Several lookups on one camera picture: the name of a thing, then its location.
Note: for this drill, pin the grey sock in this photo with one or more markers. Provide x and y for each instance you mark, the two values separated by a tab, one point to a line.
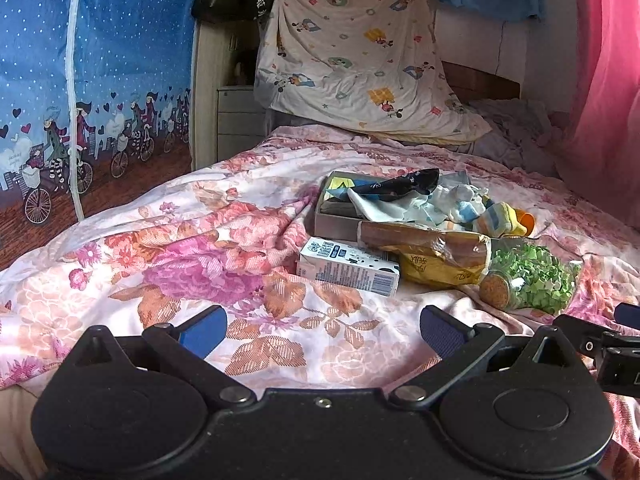
340	208

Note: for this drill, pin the colourful printed cardboard box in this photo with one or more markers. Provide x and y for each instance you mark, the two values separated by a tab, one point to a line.
335	226

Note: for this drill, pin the jar of green paper stars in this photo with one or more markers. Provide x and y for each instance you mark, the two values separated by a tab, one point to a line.
530	280

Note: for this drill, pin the cartoon print pillow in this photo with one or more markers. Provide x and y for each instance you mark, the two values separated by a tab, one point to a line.
360	50

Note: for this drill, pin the blue printed wardrobe cover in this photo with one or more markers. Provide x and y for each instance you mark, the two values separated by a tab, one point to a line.
125	60

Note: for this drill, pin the yellow and blue striped sock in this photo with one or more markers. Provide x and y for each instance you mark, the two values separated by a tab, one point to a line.
500	220

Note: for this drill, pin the beige cloth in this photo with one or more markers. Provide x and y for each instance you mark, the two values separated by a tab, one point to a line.
15	430

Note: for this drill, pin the grey crumpled cloth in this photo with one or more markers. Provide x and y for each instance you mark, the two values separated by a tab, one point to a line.
520	135

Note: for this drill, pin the orange soft item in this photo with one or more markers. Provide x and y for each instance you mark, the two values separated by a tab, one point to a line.
526	220

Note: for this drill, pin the white patterned cloth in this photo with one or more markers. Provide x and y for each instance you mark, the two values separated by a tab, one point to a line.
395	207

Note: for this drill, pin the beige wooden cabinet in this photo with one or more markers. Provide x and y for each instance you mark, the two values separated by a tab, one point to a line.
205	90

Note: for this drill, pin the bread in yellow bag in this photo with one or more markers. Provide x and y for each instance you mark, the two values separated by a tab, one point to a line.
425	245

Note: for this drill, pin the dark printed cloth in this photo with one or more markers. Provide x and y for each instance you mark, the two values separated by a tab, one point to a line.
405	183

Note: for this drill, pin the white drawer cabinet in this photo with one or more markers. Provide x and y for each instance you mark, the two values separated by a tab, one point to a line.
240	120

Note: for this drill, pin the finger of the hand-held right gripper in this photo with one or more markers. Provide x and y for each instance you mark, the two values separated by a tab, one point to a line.
580	332
630	315

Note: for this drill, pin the pink curtain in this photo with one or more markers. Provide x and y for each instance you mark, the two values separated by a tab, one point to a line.
605	85

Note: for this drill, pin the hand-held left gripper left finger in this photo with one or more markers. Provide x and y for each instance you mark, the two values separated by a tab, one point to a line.
205	332

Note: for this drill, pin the white and blue milk carton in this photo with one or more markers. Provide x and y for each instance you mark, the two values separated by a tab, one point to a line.
350	267

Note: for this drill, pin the floral bedsheet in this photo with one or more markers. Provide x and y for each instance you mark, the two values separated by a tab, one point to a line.
150	260

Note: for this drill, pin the wooden headboard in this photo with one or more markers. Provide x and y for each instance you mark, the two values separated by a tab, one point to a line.
480	82

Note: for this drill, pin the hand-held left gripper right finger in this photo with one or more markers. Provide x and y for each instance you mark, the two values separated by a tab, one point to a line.
442	332

